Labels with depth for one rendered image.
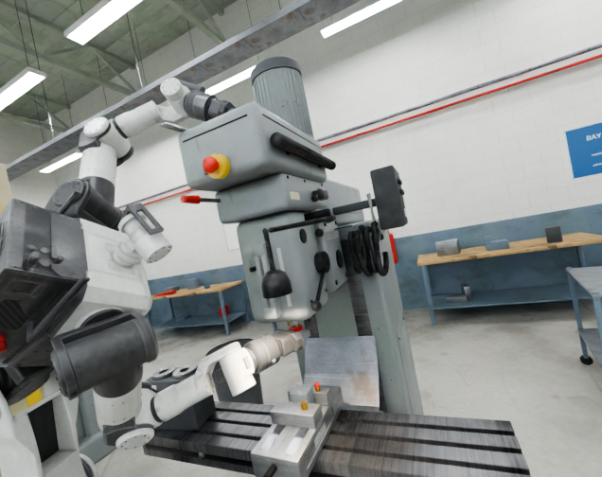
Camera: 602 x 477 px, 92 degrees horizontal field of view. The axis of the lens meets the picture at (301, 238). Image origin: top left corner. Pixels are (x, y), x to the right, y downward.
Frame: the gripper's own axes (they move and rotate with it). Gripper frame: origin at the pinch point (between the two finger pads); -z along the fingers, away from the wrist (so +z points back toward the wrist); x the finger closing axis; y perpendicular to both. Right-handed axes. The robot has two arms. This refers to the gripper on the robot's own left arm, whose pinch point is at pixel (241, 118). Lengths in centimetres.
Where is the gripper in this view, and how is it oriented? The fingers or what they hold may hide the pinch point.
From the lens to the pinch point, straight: 102.9
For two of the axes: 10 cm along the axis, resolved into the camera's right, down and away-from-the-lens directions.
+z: -9.3, -3.3, 1.5
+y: 3.2, -9.4, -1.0
